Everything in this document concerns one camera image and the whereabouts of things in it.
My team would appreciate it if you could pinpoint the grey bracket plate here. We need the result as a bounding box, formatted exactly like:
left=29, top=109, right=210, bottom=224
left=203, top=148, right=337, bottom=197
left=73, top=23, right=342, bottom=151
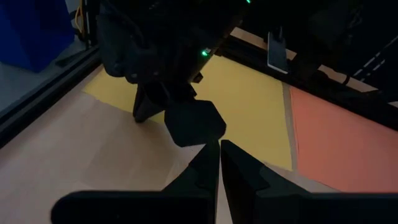
left=266, top=29, right=290, bottom=75

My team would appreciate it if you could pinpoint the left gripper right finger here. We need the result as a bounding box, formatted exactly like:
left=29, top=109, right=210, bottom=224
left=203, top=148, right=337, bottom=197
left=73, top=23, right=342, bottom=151
left=220, top=139, right=398, bottom=224

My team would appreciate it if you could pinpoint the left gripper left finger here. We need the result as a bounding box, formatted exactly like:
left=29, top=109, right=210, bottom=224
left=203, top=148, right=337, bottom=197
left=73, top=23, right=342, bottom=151
left=51, top=141, right=221, bottom=224

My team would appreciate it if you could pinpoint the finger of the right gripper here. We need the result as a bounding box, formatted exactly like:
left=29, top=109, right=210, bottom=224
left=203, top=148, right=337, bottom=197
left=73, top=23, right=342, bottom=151
left=164, top=99, right=227, bottom=147
left=132, top=85, right=169, bottom=123

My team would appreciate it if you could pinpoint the large blue plastic bin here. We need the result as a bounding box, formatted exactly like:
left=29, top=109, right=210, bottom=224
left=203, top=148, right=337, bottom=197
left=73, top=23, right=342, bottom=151
left=0, top=0, right=76, bottom=73

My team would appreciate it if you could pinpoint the yellow paper sheet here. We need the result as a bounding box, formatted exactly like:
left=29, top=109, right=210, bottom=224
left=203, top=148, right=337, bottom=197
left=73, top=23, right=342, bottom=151
left=82, top=54, right=293, bottom=171

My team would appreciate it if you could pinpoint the orange paper sheet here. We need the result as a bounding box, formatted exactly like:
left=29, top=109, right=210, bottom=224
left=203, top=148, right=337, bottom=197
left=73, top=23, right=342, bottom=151
left=289, top=85, right=398, bottom=194

